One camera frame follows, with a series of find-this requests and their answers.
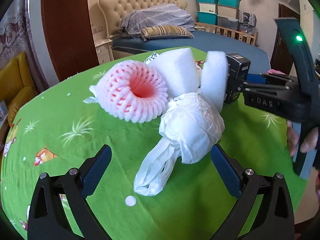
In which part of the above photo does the black small carton box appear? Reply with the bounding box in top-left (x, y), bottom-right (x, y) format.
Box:
top-left (224, 53), bottom-right (251, 105)

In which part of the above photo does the white foam sheet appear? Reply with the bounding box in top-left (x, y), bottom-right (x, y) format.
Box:
top-left (200, 51), bottom-right (228, 113)

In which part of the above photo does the white plastic bag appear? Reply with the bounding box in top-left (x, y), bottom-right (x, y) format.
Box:
top-left (133, 93), bottom-right (225, 196)

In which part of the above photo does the large white foam block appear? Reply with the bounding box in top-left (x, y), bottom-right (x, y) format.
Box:
top-left (147, 48), bottom-right (200, 98)

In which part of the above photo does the pink foam fruit net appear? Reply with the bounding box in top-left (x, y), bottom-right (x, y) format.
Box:
top-left (90, 60), bottom-right (169, 123)

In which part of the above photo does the pink lined trash bin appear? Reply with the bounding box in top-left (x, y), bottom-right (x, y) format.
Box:
top-left (266, 69), bottom-right (286, 75)

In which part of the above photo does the person's right hand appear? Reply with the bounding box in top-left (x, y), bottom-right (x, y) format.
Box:
top-left (286, 119), bottom-right (320, 158)

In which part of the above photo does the dark red room door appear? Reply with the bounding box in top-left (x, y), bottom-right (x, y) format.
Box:
top-left (271, 4), bottom-right (300, 75)

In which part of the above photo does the blue mattress bed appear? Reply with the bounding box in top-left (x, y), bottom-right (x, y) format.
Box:
top-left (113, 30), bottom-right (270, 74)

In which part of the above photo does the houndstooth bag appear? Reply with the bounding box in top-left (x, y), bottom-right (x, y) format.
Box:
top-left (239, 10), bottom-right (257, 27)

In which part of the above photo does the grey clear storage bin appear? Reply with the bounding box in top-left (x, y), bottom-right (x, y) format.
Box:
top-left (217, 16), bottom-right (239, 30)

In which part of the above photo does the beige storage bin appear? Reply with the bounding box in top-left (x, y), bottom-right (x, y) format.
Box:
top-left (217, 4), bottom-right (239, 19)

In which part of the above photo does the teal storage bin lower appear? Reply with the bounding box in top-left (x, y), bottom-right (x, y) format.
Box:
top-left (197, 11), bottom-right (217, 25)

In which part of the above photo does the green cartoon tablecloth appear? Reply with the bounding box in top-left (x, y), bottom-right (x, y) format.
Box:
top-left (1, 60), bottom-right (306, 239)

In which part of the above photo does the teal storage bin top right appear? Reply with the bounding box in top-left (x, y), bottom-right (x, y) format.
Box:
top-left (219, 0), bottom-right (241, 9)

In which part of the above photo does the white storage bin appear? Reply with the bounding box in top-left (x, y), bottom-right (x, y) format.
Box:
top-left (199, 3), bottom-right (217, 14)

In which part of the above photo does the striped brown pillow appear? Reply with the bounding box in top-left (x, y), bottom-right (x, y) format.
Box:
top-left (140, 25), bottom-right (194, 41)

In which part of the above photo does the lavender striped duvet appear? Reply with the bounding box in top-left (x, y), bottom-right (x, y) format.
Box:
top-left (118, 3), bottom-right (195, 36)

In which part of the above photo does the yellow leather armchair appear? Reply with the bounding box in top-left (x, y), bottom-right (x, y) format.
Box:
top-left (0, 51), bottom-right (38, 126)

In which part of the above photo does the cream nightstand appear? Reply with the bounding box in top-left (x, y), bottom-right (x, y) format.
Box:
top-left (95, 39), bottom-right (114, 64)

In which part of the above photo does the beige tufted headboard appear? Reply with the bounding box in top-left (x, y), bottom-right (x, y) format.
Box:
top-left (97, 0), bottom-right (188, 39)

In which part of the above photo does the lace patterned curtain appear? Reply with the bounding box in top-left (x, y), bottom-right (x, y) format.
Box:
top-left (0, 0), bottom-right (33, 68)

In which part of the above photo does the wooden crib rail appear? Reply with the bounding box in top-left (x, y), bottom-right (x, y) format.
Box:
top-left (195, 22), bottom-right (258, 47)

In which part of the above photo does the dark red door frame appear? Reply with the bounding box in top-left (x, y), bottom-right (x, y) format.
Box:
top-left (41, 0), bottom-right (99, 81)

